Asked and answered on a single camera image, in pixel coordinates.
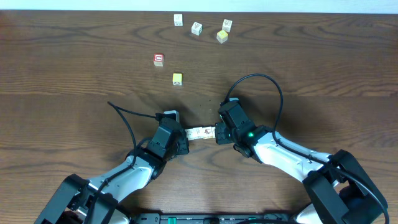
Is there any teal edged white block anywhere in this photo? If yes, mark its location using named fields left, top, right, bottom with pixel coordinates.
left=211, top=126, right=216, bottom=138

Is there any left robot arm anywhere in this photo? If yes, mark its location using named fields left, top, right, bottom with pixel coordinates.
left=36, top=110, right=189, bottom=223

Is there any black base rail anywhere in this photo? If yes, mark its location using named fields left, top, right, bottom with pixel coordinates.
left=130, top=213, right=292, bottom=224

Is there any red top block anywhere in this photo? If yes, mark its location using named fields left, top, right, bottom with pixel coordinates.
left=153, top=54, right=164, bottom=67

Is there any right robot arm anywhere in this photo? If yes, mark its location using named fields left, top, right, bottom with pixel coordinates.
left=216, top=99, right=388, bottom=223

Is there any yellow top soccer block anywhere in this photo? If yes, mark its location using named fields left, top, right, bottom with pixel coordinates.
left=172, top=73, right=182, bottom=86

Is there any green edged white block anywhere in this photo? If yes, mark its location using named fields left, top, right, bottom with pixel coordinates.
left=185, top=129, right=195, bottom=141

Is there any yellow top far block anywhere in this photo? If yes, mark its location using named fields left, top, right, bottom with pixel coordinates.
left=216, top=30, right=229, bottom=44

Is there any white block brown picture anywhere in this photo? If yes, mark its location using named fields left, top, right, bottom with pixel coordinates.
left=202, top=126, right=212, bottom=139

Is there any white block number three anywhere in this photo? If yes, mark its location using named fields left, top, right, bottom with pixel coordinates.
left=191, top=22, right=203, bottom=35

